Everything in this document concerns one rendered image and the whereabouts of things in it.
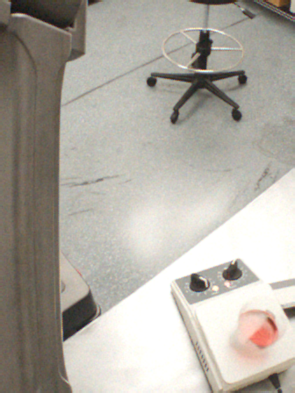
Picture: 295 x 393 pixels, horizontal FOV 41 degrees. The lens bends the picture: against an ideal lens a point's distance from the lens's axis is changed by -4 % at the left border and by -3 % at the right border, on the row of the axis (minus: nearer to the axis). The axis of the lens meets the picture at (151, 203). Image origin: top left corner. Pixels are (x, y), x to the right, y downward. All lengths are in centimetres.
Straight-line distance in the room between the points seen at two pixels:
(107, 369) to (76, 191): 121
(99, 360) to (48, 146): 43
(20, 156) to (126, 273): 129
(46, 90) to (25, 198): 8
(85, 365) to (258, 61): 214
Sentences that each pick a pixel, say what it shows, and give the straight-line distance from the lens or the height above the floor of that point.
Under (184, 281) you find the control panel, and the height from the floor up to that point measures 79.
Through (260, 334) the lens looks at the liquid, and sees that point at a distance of 54.
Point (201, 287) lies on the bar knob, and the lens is 63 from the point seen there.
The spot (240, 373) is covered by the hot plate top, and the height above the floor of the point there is 84.
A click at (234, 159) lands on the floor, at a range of 189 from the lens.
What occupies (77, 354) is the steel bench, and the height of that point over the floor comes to 75.
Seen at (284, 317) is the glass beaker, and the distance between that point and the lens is 53.
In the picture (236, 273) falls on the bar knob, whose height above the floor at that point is 80.
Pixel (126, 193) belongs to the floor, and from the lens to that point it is 174.
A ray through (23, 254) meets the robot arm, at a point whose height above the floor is 115.
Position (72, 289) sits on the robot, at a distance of 114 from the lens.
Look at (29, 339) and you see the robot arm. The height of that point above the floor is 111.
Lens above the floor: 138
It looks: 54 degrees down
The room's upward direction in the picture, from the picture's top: 1 degrees counter-clockwise
